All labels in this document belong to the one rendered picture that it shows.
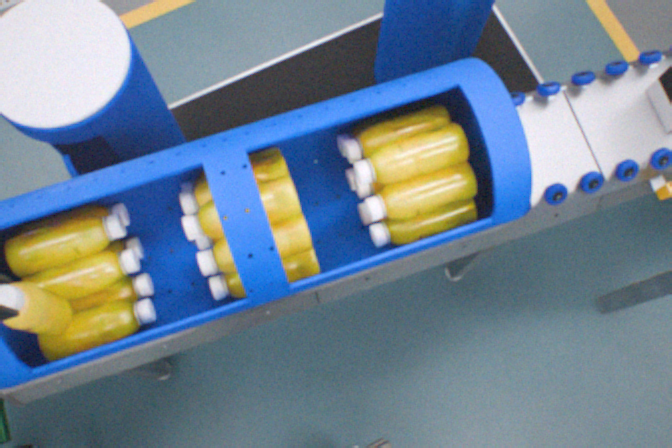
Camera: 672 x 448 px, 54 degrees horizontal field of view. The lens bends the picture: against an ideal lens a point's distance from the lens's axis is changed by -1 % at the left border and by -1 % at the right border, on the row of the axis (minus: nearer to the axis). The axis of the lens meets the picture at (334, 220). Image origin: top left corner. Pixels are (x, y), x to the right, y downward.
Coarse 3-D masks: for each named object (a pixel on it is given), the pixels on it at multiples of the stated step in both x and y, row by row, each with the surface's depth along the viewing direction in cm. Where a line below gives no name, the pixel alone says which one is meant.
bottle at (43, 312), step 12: (24, 288) 90; (36, 288) 92; (24, 300) 89; (36, 300) 91; (48, 300) 94; (60, 300) 100; (24, 312) 89; (36, 312) 91; (48, 312) 94; (60, 312) 98; (72, 312) 103; (12, 324) 90; (24, 324) 91; (36, 324) 93; (48, 324) 96; (60, 324) 100
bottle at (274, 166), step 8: (256, 160) 109; (264, 160) 108; (272, 160) 108; (280, 160) 107; (256, 168) 107; (264, 168) 107; (272, 168) 107; (280, 168) 107; (256, 176) 106; (264, 176) 107; (272, 176) 107; (280, 176) 107; (200, 184) 107; (192, 192) 107; (200, 192) 106; (208, 192) 106; (192, 200) 107; (200, 200) 106; (208, 200) 106
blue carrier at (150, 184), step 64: (448, 64) 108; (256, 128) 102; (320, 128) 100; (512, 128) 98; (64, 192) 97; (128, 192) 115; (256, 192) 95; (320, 192) 123; (512, 192) 102; (0, 256) 114; (192, 256) 120; (256, 256) 96; (320, 256) 118; (384, 256) 104; (192, 320) 101; (0, 384) 98
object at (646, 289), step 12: (660, 276) 175; (624, 288) 196; (636, 288) 189; (648, 288) 182; (660, 288) 176; (600, 300) 214; (612, 300) 205; (624, 300) 198; (636, 300) 191; (648, 300) 185; (612, 312) 208
